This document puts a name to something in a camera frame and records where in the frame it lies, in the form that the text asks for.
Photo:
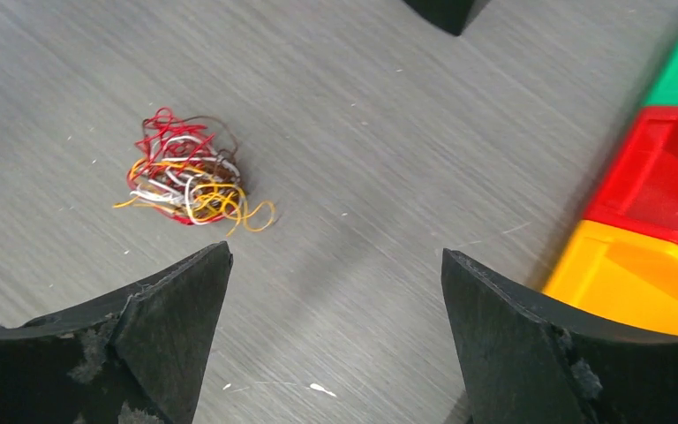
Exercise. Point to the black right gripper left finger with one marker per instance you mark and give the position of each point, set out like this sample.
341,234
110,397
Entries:
137,354

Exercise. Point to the red plastic bin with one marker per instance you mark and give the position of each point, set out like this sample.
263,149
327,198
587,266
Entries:
639,191

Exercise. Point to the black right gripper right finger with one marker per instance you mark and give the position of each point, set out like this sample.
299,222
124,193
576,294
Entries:
528,358

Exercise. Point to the yellow plastic bin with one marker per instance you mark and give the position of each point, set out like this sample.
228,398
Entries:
619,275

